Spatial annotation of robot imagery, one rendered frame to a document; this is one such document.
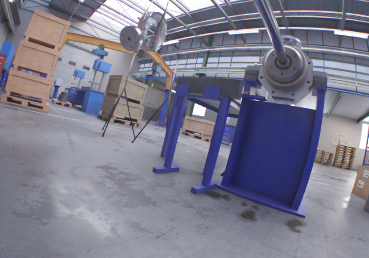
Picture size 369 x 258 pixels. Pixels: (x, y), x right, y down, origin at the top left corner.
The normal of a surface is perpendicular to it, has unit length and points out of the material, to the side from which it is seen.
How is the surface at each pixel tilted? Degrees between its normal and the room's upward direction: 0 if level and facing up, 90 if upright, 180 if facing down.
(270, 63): 90
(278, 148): 90
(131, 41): 131
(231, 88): 90
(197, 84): 90
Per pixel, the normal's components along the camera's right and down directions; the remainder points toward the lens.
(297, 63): -0.61, -0.16
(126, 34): -0.40, 0.56
